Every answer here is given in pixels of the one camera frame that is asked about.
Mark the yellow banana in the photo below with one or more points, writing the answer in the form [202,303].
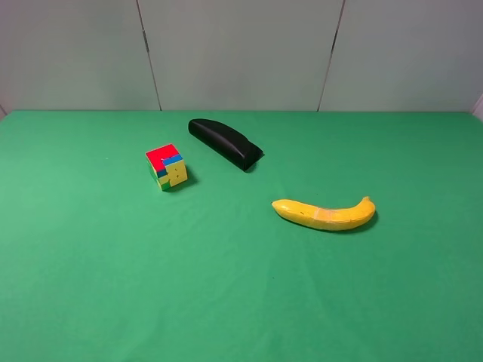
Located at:
[319,218]

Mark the black glasses case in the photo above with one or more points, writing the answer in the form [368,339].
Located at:
[228,142]

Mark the multicoloured puzzle cube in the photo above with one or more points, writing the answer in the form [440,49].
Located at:
[167,166]

